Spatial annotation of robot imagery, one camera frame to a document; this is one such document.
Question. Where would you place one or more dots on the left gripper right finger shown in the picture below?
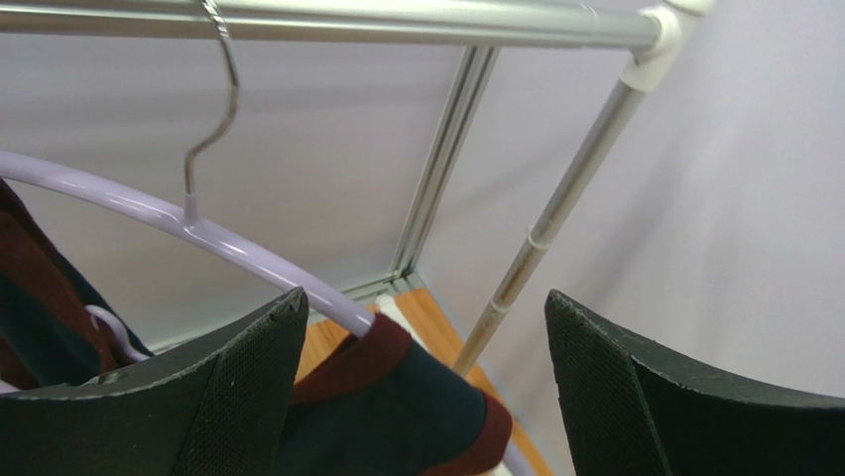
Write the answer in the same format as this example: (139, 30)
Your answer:
(632, 406)

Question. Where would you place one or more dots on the dark navy garment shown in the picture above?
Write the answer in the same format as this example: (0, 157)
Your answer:
(361, 411)

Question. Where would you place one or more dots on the metal clothes rack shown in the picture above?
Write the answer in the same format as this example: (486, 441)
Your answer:
(323, 166)

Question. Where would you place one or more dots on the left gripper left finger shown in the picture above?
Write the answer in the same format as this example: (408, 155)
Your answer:
(213, 406)

